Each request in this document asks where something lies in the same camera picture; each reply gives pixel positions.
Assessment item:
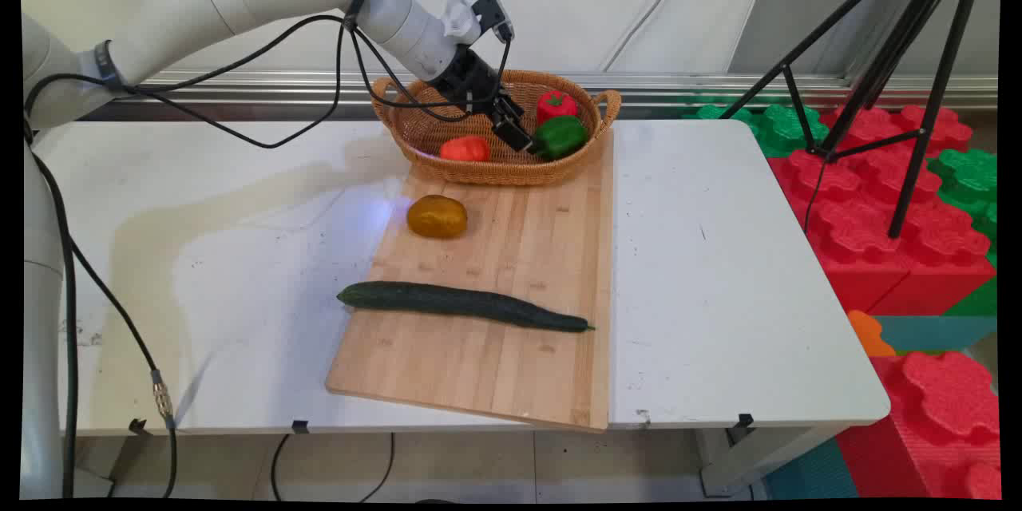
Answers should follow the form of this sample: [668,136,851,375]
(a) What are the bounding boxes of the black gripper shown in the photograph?
[436,46,535,153]

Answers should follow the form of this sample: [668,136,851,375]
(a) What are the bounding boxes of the long dark green cucumber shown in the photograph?
[336,281,596,334]

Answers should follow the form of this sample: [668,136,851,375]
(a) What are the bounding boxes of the red bell pepper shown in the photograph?
[536,90,578,126]

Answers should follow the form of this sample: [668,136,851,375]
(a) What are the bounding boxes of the woven wicker basket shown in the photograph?
[370,69,622,187]

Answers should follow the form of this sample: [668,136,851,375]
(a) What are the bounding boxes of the green toy bell pepper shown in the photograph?
[529,115,589,160]

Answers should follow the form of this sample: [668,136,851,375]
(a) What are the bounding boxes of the orange toy bell pepper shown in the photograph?
[439,136,492,163]

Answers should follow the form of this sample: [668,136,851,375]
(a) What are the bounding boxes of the yellow-brown potato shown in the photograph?
[406,194,469,240]

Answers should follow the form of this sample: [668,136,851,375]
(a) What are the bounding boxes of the bamboo cutting board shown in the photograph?
[325,128,615,434]

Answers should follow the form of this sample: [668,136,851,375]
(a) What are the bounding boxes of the green foam block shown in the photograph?
[683,92,831,159]
[926,148,999,268]

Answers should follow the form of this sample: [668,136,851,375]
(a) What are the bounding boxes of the large red foam block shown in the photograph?
[766,105,995,316]

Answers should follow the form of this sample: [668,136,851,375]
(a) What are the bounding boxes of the black tripod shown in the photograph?
[719,0,991,240]

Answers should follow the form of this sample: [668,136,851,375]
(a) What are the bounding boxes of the white table leg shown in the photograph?
[695,425,839,498]

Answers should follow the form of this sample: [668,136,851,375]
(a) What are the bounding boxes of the orange foam piece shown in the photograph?
[846,310,897,358]

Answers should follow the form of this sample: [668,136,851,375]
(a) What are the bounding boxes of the teal floor mat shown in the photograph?
[763,438,859,500]

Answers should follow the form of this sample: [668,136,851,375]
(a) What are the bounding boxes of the teal foam piece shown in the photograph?
[874,315,999,352]

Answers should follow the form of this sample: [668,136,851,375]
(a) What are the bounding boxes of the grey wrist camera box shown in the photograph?
[471,0,516,43]

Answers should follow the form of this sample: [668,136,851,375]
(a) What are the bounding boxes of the aluminium wall rail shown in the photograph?
[80,70,999,121]

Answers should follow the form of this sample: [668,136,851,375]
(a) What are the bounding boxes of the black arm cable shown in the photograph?
[24,12,516,153]

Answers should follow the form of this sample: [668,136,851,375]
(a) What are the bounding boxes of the thin black tripod cable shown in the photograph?
[802,152,831,236]

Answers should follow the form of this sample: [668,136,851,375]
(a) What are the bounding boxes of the black cable under table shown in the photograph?
[270,433,396,504]

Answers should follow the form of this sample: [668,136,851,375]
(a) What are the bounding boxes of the black cable with metal connector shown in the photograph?
[24,128,178,500]

